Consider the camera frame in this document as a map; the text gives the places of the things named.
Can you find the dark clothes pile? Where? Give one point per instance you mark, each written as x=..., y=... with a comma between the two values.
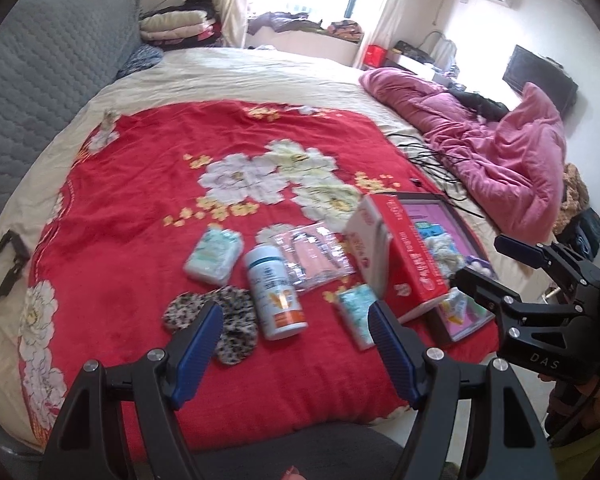
x=285, y=22

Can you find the red cardboard box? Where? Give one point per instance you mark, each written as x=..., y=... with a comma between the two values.
x=410, y=260

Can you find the purple-lined box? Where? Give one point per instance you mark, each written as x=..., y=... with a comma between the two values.
x=430, y=209

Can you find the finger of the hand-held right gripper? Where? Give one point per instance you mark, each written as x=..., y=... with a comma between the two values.
x=517, y=251
x=475, y=282

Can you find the white supplement bottle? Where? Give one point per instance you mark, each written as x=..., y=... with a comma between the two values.
x=272, y=300

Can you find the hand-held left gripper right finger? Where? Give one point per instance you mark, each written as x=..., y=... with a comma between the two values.
x=392, y=355

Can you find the pink white small packet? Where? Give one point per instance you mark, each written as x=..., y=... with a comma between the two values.
x=455, y=307

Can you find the black bag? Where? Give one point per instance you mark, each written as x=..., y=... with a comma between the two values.
x=412, y=52

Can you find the green patterned tissue packet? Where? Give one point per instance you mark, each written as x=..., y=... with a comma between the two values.
x=212, y=257
x=355, y=312

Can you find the grey quilted headboard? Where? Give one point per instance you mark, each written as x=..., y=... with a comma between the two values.
x=45, y=60

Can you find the blue knitted cloth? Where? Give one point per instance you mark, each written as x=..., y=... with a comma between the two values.
x=140, y=57

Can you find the pink quilt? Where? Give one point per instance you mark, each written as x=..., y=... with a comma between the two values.
x=505, y=160

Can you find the red floral blanket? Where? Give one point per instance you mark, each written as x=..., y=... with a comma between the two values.
x=130, y=185

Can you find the clear packet with pink contents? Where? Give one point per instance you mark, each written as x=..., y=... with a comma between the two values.
x=312, y=260

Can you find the black garment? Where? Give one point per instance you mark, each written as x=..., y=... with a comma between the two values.
x=475, y=102

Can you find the stack of folded clothes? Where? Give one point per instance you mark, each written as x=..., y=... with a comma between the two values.
x=172, y=22

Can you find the brown plush toy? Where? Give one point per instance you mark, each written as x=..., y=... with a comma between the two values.
x=572, y=195

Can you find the leopard print soft pouch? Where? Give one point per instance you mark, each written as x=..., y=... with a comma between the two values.
x=235, y=320

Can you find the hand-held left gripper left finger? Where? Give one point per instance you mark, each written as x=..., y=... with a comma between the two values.
x=195, y=357

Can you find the cream curtain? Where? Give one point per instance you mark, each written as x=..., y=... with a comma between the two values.
x=235, y=0
x=387, y=10

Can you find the small red box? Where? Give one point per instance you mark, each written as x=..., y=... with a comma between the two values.
x=376, y=55

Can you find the cream bed sheet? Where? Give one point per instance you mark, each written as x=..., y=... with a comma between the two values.
x=230, y=67

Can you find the black television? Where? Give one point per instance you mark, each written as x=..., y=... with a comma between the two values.
x=530, y=72

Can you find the orange patterned clothes pile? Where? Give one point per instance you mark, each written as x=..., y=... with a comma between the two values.
x=345, y=29

